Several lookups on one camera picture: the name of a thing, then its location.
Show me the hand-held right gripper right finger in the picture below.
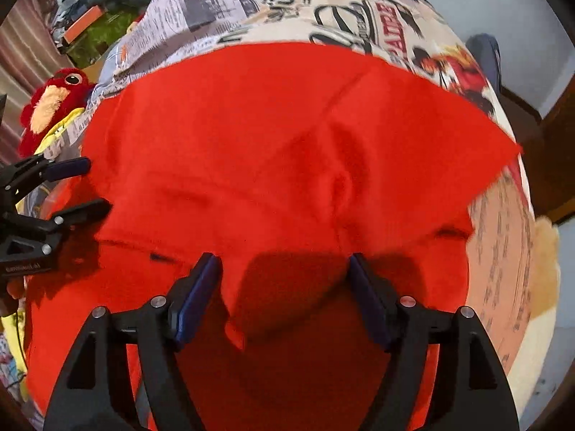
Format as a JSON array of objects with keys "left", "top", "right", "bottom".
[{"left": 348, "top": 252, "right": 522, "bottom": 431}]

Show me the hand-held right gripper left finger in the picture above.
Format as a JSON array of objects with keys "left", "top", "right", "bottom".
[{"left": 42, "top": 252, "right": 224, "bottom": 431}]

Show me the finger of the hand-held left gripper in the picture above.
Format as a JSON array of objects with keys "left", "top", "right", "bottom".
[
  {"left": 0, "top": 153, "right": 92, "bottom": 189},
  {"left": 0, "top": 198, "right": 113, "bottom": 252}
]

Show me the red zip jacket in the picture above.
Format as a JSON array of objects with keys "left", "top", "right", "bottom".
[{"left": 20, "top": 41, "right": 524, "bottom": 431}]

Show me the yellow cloth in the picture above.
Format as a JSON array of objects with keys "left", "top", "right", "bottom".
[{"left": 38, "top": 108, "right": 86, "bottom": 151}]

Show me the red plush bird toy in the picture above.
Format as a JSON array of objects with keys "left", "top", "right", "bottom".
[{"left": 18, "top": 67, "right": 97, "bottom": 156}]

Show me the brown striped curtain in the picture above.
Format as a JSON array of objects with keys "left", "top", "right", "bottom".
[{"left": 0, "top": 0, "right": 68, "bottom": 167}]

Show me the green patterned bag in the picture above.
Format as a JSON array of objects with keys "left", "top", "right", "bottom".
[{"left": 65, "top": 6, "right": 140, "bottom": 70}]

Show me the orange box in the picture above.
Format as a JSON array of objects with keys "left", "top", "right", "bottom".
[{"left": 60, "top": 5, "right": 104, "bottom": 46}]

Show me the brown wooden door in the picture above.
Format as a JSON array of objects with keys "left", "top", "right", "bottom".
[{"left": 534, "top": 67, "right": 575, "bottom": 225}]

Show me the grey backpack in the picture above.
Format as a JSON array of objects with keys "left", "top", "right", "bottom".
[{"left": 465, "top": 33, "right": 501, "bottom": 95}]

